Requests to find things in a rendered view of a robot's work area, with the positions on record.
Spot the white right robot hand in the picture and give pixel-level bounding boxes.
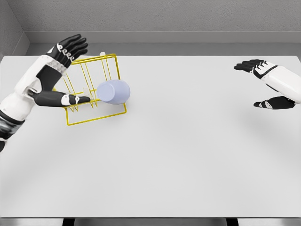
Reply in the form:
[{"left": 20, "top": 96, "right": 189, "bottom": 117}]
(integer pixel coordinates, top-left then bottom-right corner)
[{"left": 233, "top": 59, "right": 301, "bottom": 110}]

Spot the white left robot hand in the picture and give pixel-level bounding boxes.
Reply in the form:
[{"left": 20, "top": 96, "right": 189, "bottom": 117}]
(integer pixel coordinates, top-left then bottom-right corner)
[{"left": 13, "top": 34, "right": 92, "bottom": 107}]

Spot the lavender cup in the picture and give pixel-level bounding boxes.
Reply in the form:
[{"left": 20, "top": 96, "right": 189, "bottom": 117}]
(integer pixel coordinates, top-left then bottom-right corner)
[{"left": 96, "top": 79, "right": 131, "bottom": 105}]

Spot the yellow wire cup holder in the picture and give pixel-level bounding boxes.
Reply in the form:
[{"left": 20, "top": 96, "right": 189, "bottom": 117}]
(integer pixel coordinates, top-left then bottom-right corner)
[{"left": 52, "top": 51, "right": 128, "bottom": 127}]

